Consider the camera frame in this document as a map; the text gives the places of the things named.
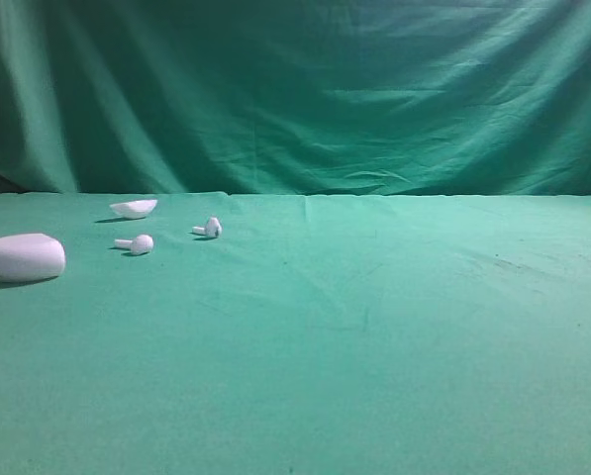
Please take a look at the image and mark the green backdrop cloth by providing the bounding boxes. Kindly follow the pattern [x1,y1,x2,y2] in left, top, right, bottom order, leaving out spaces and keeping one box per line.
[0,1,591,195]

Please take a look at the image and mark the white earbud case base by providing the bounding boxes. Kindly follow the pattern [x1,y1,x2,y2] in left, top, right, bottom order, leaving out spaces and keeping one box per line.
[0,233,66,283]

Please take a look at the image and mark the white earbud case lid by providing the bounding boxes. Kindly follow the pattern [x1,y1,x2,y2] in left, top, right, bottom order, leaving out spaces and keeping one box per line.
[109,199,157,220]

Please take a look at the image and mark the green table cloth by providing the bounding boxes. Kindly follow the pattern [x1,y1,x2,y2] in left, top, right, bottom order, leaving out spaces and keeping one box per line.
[0,194,591,474]

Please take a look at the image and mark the white bluetooth earbud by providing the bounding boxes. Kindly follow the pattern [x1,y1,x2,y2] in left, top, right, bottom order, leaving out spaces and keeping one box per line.
[192,216,223,238]

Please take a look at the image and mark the white earbud near case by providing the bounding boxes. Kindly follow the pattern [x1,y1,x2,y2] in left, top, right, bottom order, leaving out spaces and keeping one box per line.
[114,235,154,255]

